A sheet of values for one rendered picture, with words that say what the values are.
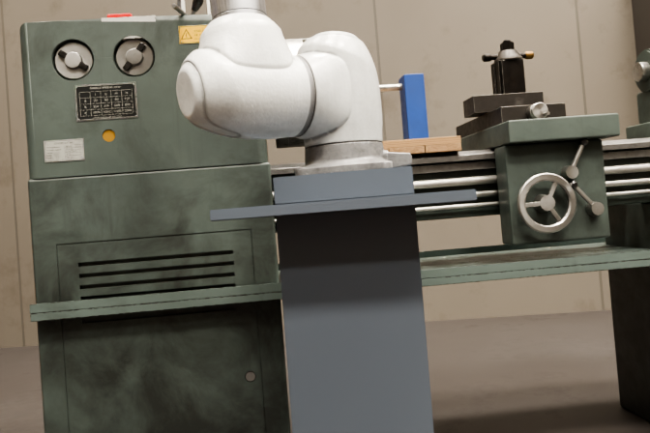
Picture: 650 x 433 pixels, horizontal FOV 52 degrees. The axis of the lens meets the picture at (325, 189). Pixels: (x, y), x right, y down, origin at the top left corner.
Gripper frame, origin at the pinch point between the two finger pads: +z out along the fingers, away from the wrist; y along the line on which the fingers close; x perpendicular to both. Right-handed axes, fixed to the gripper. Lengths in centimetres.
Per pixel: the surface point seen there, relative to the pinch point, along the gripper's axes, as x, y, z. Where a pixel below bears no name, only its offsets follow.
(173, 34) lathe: -14.1, -4.9, 9.5
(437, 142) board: -6, 63, 41
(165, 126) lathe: -14.1, -8.5, 32.6
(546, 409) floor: 37, 104, 130
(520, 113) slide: -11, 85, 35
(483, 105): -1, 78, 31
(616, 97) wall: 196, 226, 5
